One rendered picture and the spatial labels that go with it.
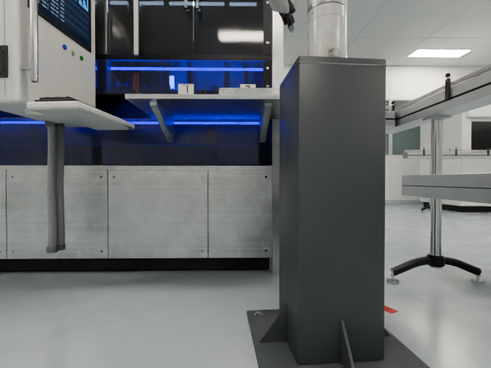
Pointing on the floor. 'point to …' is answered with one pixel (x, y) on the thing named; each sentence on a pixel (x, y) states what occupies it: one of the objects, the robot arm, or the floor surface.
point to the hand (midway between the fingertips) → (288, 19)
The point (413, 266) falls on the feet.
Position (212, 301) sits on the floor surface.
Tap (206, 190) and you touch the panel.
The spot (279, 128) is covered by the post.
